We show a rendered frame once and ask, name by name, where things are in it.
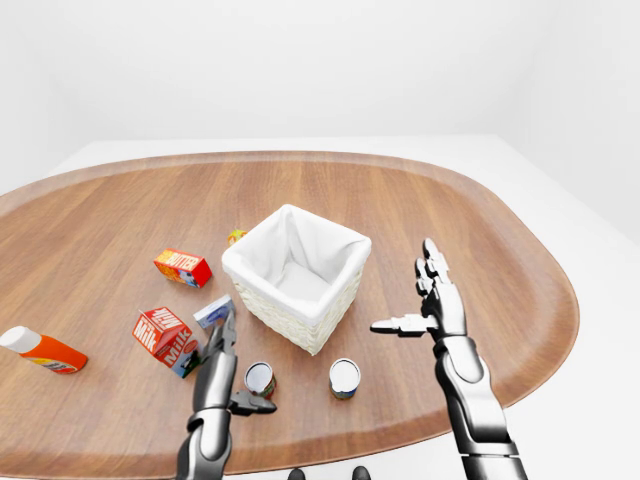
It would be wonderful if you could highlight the orange bottle with white cap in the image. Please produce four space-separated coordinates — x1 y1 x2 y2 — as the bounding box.
0 325 90 376

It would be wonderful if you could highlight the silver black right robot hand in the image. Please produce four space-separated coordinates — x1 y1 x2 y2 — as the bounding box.
369 237 469 344

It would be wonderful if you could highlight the red orange butter box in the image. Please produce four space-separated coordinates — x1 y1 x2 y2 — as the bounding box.
153 247 214 290

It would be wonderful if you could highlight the white wicker basket with liner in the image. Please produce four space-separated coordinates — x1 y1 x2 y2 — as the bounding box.
221 203 373 357

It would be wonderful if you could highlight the tin with blue green label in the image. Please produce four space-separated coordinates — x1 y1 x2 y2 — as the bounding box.
328 357 362 401

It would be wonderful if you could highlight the tin with red label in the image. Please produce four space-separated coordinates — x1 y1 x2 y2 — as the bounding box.
243 361 278 401

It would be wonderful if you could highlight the red white milk carton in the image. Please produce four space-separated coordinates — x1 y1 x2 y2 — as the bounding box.
131 306 204 380

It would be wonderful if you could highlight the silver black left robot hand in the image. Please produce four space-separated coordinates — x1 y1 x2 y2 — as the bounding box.
191 305 278 418

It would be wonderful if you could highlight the blue white small box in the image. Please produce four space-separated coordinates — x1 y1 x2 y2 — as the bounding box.
192 293 237 330

